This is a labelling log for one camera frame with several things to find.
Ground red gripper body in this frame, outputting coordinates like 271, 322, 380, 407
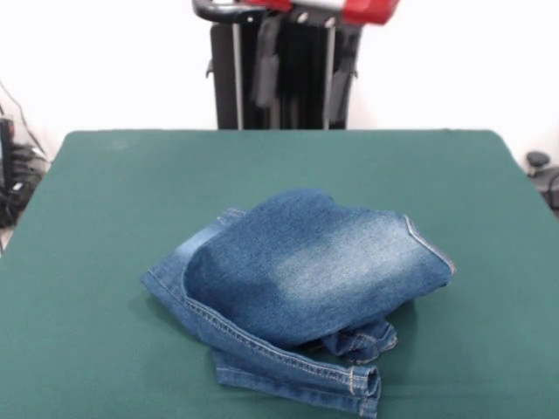
238, 0, 401, 26

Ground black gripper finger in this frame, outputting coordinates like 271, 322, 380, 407
254, 17, 280, 108
326, 25, 360, 126

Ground blue denim jeans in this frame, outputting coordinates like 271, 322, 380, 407
139, 188, 456, 416

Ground black equipment box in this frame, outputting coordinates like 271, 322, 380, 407
0, 116, 14, 193

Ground dark green table cloth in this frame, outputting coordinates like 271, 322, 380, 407
0, 128, 559, 419

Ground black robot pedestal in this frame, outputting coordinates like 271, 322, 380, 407
191, 0, 376, 130

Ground black cable bundle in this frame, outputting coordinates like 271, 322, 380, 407
0, 143, 48, 229

